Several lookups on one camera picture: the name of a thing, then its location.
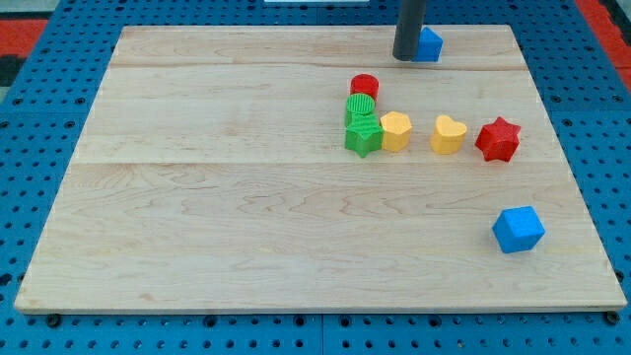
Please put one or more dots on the green circle block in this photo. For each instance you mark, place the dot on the green circle block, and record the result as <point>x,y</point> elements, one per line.
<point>358,104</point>

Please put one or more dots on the red circle block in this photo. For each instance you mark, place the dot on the red circle block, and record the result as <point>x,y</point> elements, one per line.
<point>365,84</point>

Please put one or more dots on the blue triangle block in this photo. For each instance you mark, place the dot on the blue triangle block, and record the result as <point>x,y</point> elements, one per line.
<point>429,46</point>

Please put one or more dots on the green star block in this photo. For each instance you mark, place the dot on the green star block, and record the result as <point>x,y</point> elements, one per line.
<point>363,134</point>

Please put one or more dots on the wooden board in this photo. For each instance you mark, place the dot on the wooden board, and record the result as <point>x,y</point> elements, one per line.
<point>211,177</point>

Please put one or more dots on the yellow hexagon block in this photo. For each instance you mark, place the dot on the yellow hexagon block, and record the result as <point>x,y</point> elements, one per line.
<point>397,129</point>

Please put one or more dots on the yellow heart block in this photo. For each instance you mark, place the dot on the yellow heart block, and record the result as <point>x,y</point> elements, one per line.
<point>448,135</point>

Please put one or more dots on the red star block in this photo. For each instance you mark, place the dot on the red star block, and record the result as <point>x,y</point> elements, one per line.
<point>498,140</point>

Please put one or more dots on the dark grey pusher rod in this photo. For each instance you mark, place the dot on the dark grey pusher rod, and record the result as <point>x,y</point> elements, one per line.
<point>408,29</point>

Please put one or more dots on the blue cube block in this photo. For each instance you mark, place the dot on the blue cube block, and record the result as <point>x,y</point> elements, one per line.
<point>518,229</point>

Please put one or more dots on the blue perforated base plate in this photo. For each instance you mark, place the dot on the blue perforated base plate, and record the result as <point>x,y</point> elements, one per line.
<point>63,48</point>

